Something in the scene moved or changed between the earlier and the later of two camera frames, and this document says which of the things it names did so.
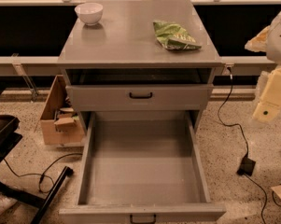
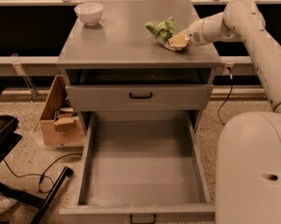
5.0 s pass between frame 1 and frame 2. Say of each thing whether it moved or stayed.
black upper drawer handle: stayed
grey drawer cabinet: stayed
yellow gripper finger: moved
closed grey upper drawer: stayed
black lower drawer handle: stayed
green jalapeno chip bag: moved
